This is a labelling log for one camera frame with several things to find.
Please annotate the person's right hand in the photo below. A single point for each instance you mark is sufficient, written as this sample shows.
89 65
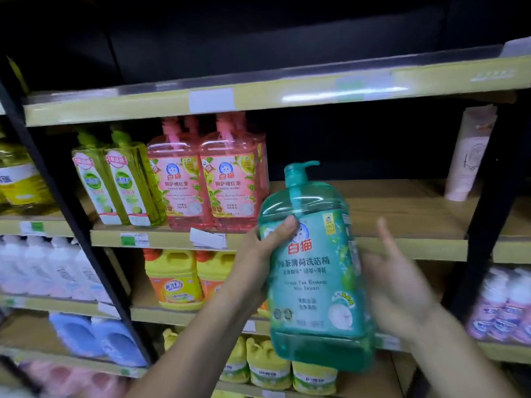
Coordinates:
398 294

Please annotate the person's left hand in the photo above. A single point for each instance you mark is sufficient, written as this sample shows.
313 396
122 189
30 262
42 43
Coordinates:
249 273

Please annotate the teal green detergent bottle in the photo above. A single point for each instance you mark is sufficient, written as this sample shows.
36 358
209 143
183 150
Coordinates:
315 286

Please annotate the slim green dish soap bottle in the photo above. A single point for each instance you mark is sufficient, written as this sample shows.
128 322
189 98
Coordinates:
95 190

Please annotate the yellow dish soap pump bottle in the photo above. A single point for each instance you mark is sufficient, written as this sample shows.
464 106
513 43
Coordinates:
20 182

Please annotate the person's right forearm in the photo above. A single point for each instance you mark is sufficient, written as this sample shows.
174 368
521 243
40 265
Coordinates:
456 364

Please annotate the person's left forearm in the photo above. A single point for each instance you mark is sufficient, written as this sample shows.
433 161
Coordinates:
186 356

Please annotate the green white price tag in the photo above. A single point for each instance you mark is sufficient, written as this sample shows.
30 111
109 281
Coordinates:
388 342
135 239
126 372
365 87
14 302
32 228
249 326

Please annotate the plain white label card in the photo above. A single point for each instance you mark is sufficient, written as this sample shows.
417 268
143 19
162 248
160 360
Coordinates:
108 310
208 239

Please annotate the pale purple white pack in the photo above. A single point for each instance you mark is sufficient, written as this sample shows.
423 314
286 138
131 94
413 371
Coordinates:
524 327
485 306
512 310

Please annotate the blank white shelf label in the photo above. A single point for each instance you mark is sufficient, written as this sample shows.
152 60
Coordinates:
516 47
212 100

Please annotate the flat pink bottle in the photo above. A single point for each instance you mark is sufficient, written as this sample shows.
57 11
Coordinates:
105 385
58 379

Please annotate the wooden shelf rack black frame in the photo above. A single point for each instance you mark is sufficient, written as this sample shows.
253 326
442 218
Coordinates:
394 203

